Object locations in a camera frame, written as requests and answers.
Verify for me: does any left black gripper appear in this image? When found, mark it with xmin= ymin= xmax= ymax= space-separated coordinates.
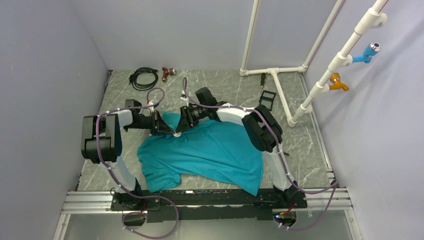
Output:
xmin=125 ymin=110 xmax=175 ymax=136

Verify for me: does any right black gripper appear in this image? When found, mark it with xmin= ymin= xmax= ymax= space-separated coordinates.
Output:
xmin=175 ymin=104 xmax=208 ymax=133

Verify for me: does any teal t-shirt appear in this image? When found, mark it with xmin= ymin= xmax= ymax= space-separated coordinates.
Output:
xmin=136 ymin=120 xmax=264 ymax=196

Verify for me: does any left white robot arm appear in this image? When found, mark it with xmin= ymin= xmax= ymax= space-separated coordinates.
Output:
xmin=81 ymin=99 xmax=175 ymax=210

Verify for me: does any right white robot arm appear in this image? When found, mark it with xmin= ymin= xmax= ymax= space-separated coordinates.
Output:
xmin=175 ymin=87 xmax=298 ymax=208

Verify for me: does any brown brass faucet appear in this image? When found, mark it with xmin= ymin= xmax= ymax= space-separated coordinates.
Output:
xmin=161 ymin=67 xmax=177 ymax=83

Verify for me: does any black yellow screwdriver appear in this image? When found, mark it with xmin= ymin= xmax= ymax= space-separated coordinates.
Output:
xmin=260 ymin=72 xmax=267 ymax=89

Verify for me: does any orange faucet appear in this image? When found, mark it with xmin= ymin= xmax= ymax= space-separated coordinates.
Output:
xmin=329 ymin=72 xmax=349 ymax=92

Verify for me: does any blue faucet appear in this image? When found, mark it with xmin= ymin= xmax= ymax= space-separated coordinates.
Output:
xmin=352 ymin=42 xmax=381 ymax=64

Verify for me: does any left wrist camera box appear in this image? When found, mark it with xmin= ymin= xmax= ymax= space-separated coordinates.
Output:
xmin=147 ymin=99 xmax=160 ymax=111

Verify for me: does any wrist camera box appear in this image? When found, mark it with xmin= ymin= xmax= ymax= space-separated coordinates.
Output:
xmin=180 ymin=93 xmax=189 ymax=101
xmin=147 ymin=99 xmax=160 ymax=111

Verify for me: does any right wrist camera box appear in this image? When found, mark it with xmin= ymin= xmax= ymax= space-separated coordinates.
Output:
xmin=180 ymin=93 xmax=189 ymax=101

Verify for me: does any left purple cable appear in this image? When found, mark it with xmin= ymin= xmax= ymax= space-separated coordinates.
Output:
xmin=95 ymin=87 xmax=180 ymax=240

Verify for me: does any coiled black cable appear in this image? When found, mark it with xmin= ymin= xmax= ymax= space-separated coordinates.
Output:
xmin=128 ymin=67 xmax=160 ymax=91

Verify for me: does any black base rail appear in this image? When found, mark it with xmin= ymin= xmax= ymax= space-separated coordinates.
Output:
xmin=110 ymin=188 xmax=308 ymax=223

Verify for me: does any black rectangular frame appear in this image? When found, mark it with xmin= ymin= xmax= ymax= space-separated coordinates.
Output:
xmin=258 ymin=90 xmax=277 ymax=111

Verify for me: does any white pvc pipe frame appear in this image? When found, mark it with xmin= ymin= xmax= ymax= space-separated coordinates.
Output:
xmin=239 ymin=0 xmax=389 ymax=128

